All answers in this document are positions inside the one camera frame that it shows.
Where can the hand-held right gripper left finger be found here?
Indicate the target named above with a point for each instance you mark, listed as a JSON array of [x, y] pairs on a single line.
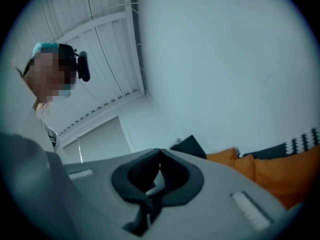
[[120, 180]]

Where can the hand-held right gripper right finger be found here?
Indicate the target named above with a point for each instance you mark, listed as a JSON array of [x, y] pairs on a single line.
[[187, 181]]

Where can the small orange cushion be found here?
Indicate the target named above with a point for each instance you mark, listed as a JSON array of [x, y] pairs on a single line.
[[222, 156]]

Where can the white roller blind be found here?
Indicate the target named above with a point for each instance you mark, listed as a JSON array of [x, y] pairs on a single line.
[[102, 139]]

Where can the medium orange cushion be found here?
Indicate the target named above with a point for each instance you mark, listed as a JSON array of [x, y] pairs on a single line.
[[245, 167]]

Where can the dark navy cushion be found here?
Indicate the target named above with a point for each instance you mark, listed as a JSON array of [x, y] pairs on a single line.
[[271, 152]]

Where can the person's light grey shirt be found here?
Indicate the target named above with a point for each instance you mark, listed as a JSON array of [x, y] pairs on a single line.
[[42, 136]]

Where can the large orange cushion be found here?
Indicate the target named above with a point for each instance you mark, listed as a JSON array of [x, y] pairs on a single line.
[[287, 176]]

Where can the black white patterned cushion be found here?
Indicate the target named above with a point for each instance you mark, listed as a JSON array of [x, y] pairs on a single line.
[[305, 139]]

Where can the person's head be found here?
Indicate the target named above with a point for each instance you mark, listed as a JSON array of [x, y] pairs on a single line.
[[47, 76]]

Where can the blue head cover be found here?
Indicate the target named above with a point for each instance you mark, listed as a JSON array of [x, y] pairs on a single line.
[[45, 46]]

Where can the black head-mounted camera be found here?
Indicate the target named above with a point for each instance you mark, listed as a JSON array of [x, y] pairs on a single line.
[[84, 66]]

